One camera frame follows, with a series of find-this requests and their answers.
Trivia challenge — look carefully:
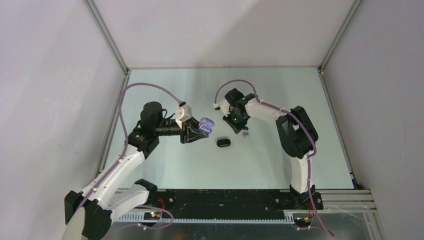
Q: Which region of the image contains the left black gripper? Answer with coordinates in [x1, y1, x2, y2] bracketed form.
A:
[154, 115, 208, 144]

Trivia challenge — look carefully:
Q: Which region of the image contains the purple earbud charging case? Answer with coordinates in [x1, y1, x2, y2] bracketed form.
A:
[198, 117, 215, 134]

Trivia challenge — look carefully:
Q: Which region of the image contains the black earbud charging case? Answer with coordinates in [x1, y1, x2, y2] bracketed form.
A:
[216, 138, 232, 148]

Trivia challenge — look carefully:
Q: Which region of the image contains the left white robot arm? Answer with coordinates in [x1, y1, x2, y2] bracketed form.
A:
[62, 101, 215, 240]

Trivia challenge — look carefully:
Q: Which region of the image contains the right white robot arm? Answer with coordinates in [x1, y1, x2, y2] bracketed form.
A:
[213, 88, 319, 209]

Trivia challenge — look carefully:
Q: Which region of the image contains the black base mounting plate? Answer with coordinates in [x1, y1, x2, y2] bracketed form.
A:
[146, 189, 324, 221]

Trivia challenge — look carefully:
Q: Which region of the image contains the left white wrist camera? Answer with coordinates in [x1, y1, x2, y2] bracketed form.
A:
[175, 102, 192, 129]

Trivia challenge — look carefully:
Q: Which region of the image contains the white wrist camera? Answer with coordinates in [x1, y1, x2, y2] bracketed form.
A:
[175, 102, 192, 129]
[213, 99, 232, 117]

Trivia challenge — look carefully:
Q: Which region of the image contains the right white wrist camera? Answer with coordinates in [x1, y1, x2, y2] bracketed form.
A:
[213, 99, 232, 117]

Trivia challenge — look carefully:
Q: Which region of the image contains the aluminium frame rail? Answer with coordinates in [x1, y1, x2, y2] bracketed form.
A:
[82, 0, 131, 97]

